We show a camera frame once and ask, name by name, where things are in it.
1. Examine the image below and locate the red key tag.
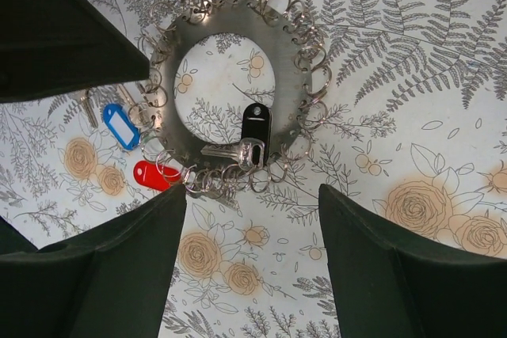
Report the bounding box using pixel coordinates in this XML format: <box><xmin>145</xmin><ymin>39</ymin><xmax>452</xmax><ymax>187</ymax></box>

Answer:
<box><xmin>133</xmin><ymin>161</ymin><xmax>181</xmax><ymax>192</ymax></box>

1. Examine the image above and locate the blue key tag with label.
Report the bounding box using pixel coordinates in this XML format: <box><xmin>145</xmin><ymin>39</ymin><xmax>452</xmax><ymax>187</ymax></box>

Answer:
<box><xmin>102</xmin><ymin>104</ymin><xmax>140</xmax><ymax>151</ymax></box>

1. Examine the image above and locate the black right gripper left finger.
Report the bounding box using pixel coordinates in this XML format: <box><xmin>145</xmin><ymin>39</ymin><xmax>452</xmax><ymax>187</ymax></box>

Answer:
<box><xmin>1</xmin><ymin>186</ymin><xmax>186</xmax><ymax>337</ymax></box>

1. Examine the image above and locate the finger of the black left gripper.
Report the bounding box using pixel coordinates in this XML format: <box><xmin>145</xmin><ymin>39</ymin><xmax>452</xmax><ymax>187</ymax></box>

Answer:
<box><xmin>1</xmin><ymin>0</ymin><xmax>150</xmax><ymax>103</ymax></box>

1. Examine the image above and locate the round metal key organizer ring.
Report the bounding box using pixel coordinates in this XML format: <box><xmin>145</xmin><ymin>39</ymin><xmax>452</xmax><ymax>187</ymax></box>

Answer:
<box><xmin>136</xmin><ymin>0</ymin><xmax>334</xmax><ymax>200</ymax></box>

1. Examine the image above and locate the silver key with black tag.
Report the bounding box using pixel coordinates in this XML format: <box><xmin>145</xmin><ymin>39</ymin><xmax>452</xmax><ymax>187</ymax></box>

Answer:
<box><xmin>200</xmin><ymin>138</ymin><xmax>265</xmax><ymax>171</ymax></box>

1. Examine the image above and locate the silver key near blue tag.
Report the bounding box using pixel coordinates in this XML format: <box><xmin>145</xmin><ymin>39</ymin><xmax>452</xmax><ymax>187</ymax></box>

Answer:
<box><xmin>71</xmin><ymin>89</ymin><xmax>98</xmax><ymax>128</ymax></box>

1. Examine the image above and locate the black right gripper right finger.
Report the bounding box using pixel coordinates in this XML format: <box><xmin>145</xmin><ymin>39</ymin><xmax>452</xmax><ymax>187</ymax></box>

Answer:
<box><xmin>318</xmin><ymin>184</ymin><xmax>506</xmax><ymax>337</ymax></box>

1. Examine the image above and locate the floral patterned table mat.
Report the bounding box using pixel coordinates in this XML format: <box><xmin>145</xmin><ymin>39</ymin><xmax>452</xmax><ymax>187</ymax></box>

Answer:
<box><xmin>1</xmin><ymin>0</ymin><xmax>506</xmax><ymax>337</ymax></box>

